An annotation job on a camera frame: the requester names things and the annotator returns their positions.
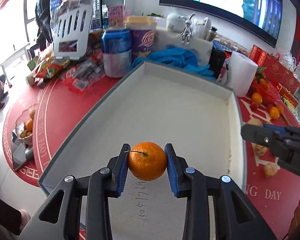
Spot pale walnut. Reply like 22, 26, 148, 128
254, 144, 268, 156

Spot small orange with stem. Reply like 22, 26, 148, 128
126, 142, 167, 181

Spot brown walnut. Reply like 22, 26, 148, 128
263, 163, 279, 178

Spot long wooden back scratcher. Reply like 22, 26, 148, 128
280, 111, 291, 126

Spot red plastic fruit basket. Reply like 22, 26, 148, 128
250, 80, 281, 105

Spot red gift boxes stack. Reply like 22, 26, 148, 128
249, 45, 300, 108

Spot white paper towel roll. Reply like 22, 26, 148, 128
226, 51, 258, 97

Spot grey white tray box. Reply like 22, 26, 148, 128
39, 61, 247, 239

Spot glass fruit bowl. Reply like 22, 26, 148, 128
15, 103, 38, 146

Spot black speaker device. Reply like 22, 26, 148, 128
209, 48, 226, 79

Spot snack packets pile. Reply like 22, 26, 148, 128
26, 42, 105, 93

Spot blue rubber gloves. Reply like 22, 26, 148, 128
129, 46, 216, 81

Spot blue drink can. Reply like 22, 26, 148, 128
101, 27, 132, 78

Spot silver rabbit figurine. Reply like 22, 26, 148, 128
178, 12, 196, 44

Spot purple instant noodle cup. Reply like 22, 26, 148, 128
125, 16, 157, 61

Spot white plastic chair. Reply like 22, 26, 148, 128
53, 3, 93, 60

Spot standing man in black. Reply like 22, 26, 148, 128
29, 0, 53, 58

